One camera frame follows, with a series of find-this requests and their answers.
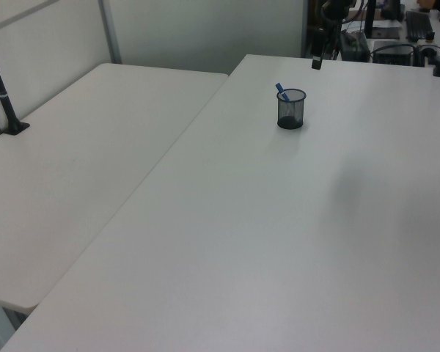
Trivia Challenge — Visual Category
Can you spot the black electronics box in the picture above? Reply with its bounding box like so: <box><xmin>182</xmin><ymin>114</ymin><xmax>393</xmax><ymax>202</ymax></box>
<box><xmin>372</xmin><ymin>40</ymin><xmax>416</xmax><ymax>66</ymax></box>

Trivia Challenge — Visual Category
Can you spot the black monitor stand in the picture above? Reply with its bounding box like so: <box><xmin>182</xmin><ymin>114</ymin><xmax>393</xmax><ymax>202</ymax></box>
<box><xmin>362</xmin><ymin>0</ymin><xmax>378</xmax><ymax>38</ymax></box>

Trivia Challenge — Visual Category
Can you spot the white device with black knob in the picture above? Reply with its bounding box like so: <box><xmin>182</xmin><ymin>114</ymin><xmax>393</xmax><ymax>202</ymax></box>
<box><xmin>414</xmin><ymin>32</ymin><xmax>438</xmax><ymax>58</ymax></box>

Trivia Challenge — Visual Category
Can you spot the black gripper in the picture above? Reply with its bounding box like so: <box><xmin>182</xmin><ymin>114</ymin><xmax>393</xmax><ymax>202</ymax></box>
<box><xmin>311</xmin><ymin>0</ymin><xmax>356</xmax><ymax>70</ymax></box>

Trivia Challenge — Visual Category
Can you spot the blue and white marker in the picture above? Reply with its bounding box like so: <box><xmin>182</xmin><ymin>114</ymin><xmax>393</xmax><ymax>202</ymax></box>
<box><xmin>275</xmin><ymin>82</ymin><xmax>290</xmax><ymax>103</ymax></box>

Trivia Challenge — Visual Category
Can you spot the black keyboard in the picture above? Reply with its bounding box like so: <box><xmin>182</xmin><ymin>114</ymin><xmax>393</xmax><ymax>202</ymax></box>
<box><xmin>404</xmin><ymin>10</ymin><xmax>433</xmax><ymax>42</ymax></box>

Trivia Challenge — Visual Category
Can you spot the black mesh pen cup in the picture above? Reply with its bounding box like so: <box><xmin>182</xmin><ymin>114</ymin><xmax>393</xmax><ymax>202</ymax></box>
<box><xmin>276</xmin><ymin>88</ymin><xmax>307</xmax><ymax>131</ymax></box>

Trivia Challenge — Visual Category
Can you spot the grey green device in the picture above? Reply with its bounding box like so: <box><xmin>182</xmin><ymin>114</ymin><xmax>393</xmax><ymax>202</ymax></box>
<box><xmin>339</xmin><ymin>32</ymin><xmax>370</xmax><ymax>62</ymax></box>

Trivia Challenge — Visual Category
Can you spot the black camera stand pole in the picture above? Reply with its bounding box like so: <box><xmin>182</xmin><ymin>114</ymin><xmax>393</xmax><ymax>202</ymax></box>
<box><xmin>0</xmin><ymin>32</ymin><xmax>31</xmax><ymax>136</ymax></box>

